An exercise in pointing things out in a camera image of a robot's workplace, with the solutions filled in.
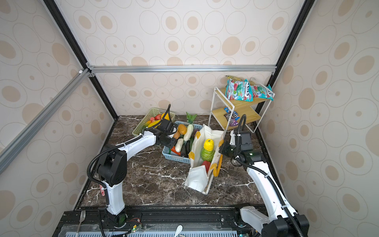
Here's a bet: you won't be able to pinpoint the white toy radish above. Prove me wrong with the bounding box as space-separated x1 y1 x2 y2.
183 112 197 142

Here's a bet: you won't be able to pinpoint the dark toy eggplant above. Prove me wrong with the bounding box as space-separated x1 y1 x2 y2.
180 141 190 158

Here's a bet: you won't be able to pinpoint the yellow toy bell pepper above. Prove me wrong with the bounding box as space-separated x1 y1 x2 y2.
203 139 214 152

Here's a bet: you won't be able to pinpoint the white grocery bag yellow handles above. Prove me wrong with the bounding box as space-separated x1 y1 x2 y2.
184 125 226 195

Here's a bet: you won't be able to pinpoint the green toy cabbage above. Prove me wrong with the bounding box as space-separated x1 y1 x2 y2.
200 148 215 163

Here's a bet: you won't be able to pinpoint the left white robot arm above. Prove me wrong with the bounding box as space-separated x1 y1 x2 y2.
86 105 178 216

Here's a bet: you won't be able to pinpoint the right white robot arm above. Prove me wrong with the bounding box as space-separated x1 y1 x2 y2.
221 115 310 237

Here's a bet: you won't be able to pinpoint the colorful candy bag left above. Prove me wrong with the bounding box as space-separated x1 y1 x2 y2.
225 76 254 102

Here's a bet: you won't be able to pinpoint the colorful candy bag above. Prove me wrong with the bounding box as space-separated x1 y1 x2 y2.
252 85 274 101
225 76 254 102

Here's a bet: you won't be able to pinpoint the colorful candy bag right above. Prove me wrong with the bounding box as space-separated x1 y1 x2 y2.
252 85 274 101

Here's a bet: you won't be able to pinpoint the yellow toy banana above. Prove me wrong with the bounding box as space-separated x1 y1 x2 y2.
148 119 161 128

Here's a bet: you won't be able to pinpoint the orange toy pumpkin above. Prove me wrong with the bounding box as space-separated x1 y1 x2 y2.
178 124 187 135

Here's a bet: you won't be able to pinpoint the white toy daikon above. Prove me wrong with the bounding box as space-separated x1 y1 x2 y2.
175 138 184 153

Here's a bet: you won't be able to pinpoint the orange toy carrot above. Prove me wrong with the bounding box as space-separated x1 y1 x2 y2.
170 146 181 156

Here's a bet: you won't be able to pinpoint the blue perforated plastic basket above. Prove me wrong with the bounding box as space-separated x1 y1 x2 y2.
162 120 203 165

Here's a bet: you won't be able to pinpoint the green perforated plastic basket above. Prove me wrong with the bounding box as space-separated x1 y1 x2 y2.
132 108 166 137

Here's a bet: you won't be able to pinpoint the green toy cucumber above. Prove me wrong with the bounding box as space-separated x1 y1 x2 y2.
189 136 195 152

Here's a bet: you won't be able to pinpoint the dark candy packet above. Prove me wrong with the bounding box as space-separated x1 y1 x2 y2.
224 107 240 126

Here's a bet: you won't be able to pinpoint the white spoon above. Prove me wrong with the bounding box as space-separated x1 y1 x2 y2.
174 225 183 237

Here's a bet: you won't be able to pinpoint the silver horizontal aluminium bar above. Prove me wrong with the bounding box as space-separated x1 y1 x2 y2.
86 64 277 74

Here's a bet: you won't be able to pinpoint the metal fork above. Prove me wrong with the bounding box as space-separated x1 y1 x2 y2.
75 210 86 237

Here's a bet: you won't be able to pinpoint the silver diagonal aluminium bar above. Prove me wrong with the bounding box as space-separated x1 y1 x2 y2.
1 69 90 173

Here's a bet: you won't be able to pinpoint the white wire wooden shelf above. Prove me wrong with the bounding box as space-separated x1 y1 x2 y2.
207 87 273 133

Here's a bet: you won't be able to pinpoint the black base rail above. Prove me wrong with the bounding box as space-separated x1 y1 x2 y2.
53 205 259 237

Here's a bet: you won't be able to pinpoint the black right frame post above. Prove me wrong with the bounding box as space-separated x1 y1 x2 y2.
254 0 316 115

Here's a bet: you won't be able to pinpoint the black vertical frame post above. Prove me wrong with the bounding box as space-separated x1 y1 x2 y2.
43 0 118 120

